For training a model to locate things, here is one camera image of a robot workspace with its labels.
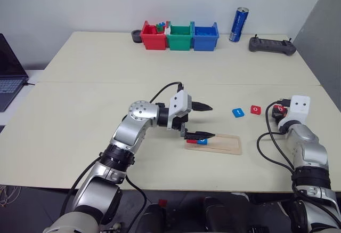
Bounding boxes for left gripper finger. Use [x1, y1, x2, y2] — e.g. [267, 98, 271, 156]
[184, 130, 216, 140]
[192, 101, 214, 112]

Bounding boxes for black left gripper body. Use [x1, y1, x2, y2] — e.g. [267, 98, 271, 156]
[172, 95, 194, 139]

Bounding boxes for red letter b block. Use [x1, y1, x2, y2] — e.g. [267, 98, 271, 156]
[274, 105, 288, 117]

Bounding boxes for wooden letter tray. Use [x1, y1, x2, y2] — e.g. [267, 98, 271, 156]
[184, 133, 243, 156]

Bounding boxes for blue plastic bin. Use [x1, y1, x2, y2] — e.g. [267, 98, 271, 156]
[191, 21, 220, 52]

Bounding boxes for green plastic bin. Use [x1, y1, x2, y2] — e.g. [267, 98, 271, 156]
[166, 21, 194, 51]

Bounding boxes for dark grey remote controller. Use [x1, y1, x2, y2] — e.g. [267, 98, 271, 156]
[248, 34, 297, 57]

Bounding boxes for dark rounded shape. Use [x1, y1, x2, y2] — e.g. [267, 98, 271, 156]
[201, 196, 242, 233]
[135, 203, 172, 233]

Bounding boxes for red plastic bin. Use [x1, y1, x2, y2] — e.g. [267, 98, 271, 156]
[140, 20, 169, 50]

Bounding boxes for blue drink can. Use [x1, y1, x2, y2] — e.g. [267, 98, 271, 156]
[229, 6, 250, 43]

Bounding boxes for white side desk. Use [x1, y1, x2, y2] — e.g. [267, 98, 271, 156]
[0, 69, 46, 135]

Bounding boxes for dark laptop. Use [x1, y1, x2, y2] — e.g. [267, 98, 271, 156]
[0, 33, 29, 113]

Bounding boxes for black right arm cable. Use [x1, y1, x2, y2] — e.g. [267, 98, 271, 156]
[256, 98, 296, 196]

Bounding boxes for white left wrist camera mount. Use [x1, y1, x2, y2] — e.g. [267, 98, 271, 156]
[167, 90, 193, 131]

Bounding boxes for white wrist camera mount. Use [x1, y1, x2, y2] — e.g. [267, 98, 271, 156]
[167, 90, 193, 131]
[277, 95, 311, 133]

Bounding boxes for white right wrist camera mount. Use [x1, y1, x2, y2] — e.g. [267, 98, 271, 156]
[277, 95, 311, 133]

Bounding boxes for thin loose wires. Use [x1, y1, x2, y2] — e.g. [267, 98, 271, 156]
[0, 184, 21, 208]

